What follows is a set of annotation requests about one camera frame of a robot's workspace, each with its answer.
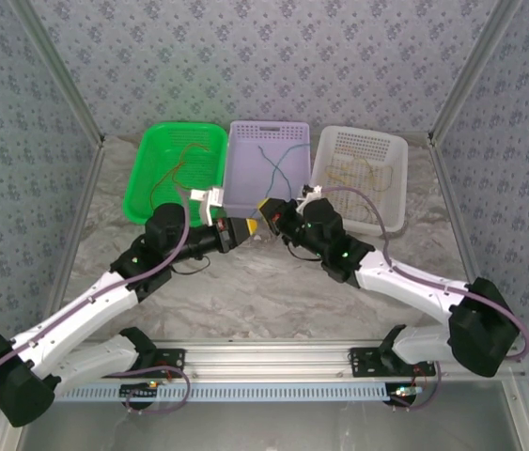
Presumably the green plastic basket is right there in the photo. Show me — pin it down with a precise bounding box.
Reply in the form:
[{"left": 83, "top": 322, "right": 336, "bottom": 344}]
[{"left": 122, "top": 121, "right": 229, "bottom": 226}]

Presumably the white plastic basket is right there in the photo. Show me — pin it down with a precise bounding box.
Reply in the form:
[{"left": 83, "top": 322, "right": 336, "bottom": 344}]
[{"left": 308, "top": 124, "right": 410, "bottom": 238}]

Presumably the purple plastic basket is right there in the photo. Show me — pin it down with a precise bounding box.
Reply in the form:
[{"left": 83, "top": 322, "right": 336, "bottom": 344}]
[{"left": 220, "top": 119, "right": 313, "bottom": 221}]

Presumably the small circuit board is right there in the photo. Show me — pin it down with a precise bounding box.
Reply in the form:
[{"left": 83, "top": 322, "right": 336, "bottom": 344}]
[
  {"left": 388, "top": 382, "right": 424, "bottom": 409},
  {"left": 119, "top": 382, "right": 161, "bottom": 409}
]

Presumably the grey metal lower panel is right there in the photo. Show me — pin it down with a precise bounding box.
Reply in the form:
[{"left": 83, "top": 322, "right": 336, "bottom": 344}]
[{"left": 0, "top": 379, "right": 529, "bottom": 451}]

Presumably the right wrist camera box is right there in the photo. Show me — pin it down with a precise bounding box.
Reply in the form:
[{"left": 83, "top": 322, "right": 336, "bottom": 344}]
[{"left": 300, "top": 183, "right": 325, "bottom": 204}]

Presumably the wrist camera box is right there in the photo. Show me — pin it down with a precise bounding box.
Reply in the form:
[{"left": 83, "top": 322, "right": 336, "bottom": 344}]
[
  {"left": 300, "top": 183, "right": 325, "bottom": 204},
  {"left": 189, "top": 186, "right": 228, "bottom": 226}
]

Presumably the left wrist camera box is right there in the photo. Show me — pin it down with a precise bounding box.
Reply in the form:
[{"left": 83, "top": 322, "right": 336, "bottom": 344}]
[{"left": 189, "top": 186, "right": 228, "bottom": 226}]

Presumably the aluminium side rail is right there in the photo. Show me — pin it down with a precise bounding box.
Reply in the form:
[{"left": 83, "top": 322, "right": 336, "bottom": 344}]
[
  {"left": 36, "top": 135, "right": 108, "bottom": 347},
  {"left": 427, "top": 135, "right": 501, "bottom": 342}
]

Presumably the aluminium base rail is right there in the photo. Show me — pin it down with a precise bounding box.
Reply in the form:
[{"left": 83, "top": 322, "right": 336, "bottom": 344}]
[{"left": 12, "top": 341, "right": 526, "bottom": 381}]

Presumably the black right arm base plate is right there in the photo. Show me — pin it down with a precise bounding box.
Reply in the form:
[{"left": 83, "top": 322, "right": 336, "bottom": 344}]
[{"left": 349, "top": 346, "right": 437, "bottom": 379}]

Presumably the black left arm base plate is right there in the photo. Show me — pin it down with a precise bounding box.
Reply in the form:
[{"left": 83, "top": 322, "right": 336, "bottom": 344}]
[{"left": 100, "top": 348, "right": 186, "bottom": 380}]

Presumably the slotted pale blue cable duct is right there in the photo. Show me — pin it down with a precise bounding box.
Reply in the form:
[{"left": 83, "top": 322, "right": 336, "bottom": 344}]
[{"left": 54, "top": 381, "right": 390, "bottom": 403}]

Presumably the aluminium frame post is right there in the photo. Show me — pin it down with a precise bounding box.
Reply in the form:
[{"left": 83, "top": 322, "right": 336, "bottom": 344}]
[
  {"left": 427, "top": 0, "right": 524, "bottom": 147},
  {"left": 8, "top": 0, "right": 108, "bottom": 148}
]

